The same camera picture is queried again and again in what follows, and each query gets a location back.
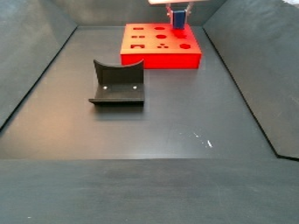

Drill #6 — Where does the black curved holder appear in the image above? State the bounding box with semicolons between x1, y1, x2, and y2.
89;60;146;105

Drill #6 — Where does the red shape-sorter block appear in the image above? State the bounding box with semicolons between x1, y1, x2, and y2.
121;24;202;69

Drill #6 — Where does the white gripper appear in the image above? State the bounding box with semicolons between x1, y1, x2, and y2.
149;0;195;24

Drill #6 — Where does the blue square-circle peg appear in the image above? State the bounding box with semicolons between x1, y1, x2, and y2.
173;10;186;30

